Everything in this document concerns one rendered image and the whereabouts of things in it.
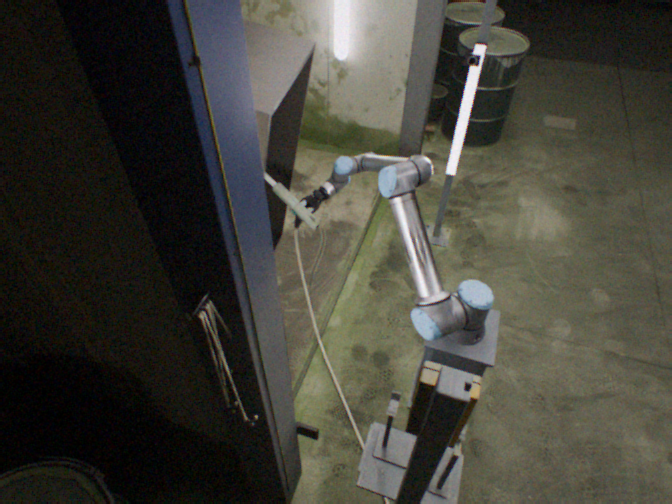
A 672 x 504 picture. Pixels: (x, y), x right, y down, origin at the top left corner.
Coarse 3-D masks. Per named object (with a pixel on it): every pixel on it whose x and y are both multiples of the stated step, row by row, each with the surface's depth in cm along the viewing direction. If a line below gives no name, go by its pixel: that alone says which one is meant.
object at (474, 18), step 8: (448, 8) 434; (456, 8) 436; (464, 8) 435; (472, 8) 435; (480, 8) 436; (456, 16) 421; (464, 16) 421; (472, 16) 420; (480, 16) 421; (496, 16) 420
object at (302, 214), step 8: (272, 184) 233; (280, 184) 232; (280, 192) 230; (288, 192) 231; (288, 200) 229; (296, 200) 230; (296, 208) 229; (304, 208) 229; (296, 216) 236; (304, 216) 228; (312, 216) 227; (296, 224) 243; (312, 224) 227
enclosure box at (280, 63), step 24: (264, 48) 177; (288, 48) 181; (312, 48) 186; (264, 72) 165; (288, 72) 169; (264, 96) 155; (288, 96) 210; (264, 120) 151; (288, 120) 219; (264, 144) 158; (288, 144) 229; (264, 168) 168; (288, 168) 240
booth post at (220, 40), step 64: (64, 0) 60; (128, 0) 57; (192, 0) 60; (128, 64) 64; (128, 128) 73; (192, 128) 68; (256, 128) 86; (192, 192) 79; (256, 192) 93; (192, 256) 93; (256, 256) 102; (192, 320) 113; (256, 320) 112; (256, 384) 126; (256, 448) 167
